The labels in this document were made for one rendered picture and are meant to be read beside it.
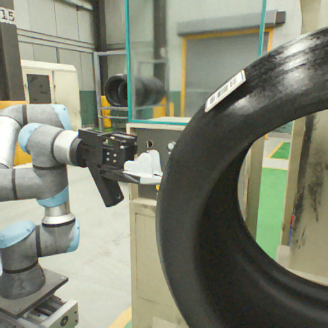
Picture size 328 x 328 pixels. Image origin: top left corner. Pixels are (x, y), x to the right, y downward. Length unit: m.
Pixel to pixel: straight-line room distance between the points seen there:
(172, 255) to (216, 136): 0.20
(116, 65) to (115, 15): 1.70
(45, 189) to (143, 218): 0.76
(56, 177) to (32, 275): 0.55
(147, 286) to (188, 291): 1.11
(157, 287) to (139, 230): 0.30
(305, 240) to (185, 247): 0.47
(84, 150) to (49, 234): 0.55
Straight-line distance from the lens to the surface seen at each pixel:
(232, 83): 0.40
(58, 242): 1.14
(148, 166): 0.56
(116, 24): 12.37
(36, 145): 0.71
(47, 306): 1.28
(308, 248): 0.88
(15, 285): 1.21
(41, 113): 1.08
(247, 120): 0.38
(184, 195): 0.43
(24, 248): 1.15
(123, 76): 4.45
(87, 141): 0.64
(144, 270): 1.56
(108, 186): 0.64
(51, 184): 0.74
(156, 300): 1.62
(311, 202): 0.83
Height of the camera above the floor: 1.41
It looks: 15 degrees down
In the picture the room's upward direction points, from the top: straight up
